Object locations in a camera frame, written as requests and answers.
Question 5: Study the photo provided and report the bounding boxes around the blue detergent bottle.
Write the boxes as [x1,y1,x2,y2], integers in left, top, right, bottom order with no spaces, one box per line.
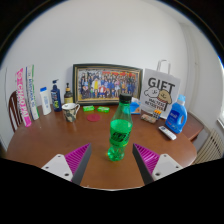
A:
[164,94,188,135]

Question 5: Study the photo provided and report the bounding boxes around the white bottle with blue cap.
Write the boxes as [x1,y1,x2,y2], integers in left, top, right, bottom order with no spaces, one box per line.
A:
[39,86,53,116]

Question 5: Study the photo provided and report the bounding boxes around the green plastic drink bottle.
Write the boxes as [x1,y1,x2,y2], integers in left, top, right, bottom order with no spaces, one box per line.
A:
[107,93,134,162]

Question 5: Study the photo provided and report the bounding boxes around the pink toothpaste box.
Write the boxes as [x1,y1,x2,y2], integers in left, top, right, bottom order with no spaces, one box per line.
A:
[14,67,33,128]

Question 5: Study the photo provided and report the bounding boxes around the brown pump bottle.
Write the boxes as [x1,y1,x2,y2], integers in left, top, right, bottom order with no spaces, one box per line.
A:
[63,82,74,105]

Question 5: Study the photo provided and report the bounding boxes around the white floral patterned mug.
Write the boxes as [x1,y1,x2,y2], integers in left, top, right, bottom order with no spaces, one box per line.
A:
[61,102,81,123]

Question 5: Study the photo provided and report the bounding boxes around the brown wooden chair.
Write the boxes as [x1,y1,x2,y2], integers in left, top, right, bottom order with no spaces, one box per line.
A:
[8,90,24,133]

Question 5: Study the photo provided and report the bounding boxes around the blue tissue pack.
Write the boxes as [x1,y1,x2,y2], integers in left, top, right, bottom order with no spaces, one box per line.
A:
[129,97,142,116]

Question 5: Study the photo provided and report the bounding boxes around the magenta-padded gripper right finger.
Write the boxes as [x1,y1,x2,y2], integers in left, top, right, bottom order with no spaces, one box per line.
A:
[132,143,184,186]

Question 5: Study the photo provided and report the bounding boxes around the black framed group picture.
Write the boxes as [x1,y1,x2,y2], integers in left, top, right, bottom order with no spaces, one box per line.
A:
[72,63,144,107]

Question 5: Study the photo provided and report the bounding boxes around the dark blue pump bottle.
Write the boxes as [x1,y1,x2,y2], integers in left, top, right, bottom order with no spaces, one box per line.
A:
[50,78,63,113]

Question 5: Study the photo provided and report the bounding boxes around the green and white toothpaste box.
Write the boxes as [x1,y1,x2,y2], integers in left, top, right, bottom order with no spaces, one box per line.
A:
[25,64,41,121]

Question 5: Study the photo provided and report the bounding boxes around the flat round red coaster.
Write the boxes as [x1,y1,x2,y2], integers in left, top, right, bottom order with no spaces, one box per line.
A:
[86,113,102,123]

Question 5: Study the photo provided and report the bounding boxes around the white remote control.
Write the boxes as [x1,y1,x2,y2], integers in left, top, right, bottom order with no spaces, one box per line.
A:
[158,125,178,141]

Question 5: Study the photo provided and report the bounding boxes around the small brown wrapped packet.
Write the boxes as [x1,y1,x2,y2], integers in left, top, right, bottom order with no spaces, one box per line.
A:
[140,113,158,125]

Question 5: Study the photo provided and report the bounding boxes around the white printed paper bag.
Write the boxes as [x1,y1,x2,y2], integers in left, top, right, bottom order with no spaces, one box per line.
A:
[139,59,181,120]

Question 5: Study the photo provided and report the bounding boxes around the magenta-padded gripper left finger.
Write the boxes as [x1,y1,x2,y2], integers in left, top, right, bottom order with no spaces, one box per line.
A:
[41,143,93,186]

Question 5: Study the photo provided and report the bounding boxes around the white radiator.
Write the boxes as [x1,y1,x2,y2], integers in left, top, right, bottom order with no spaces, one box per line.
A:
[193,128,224,165]

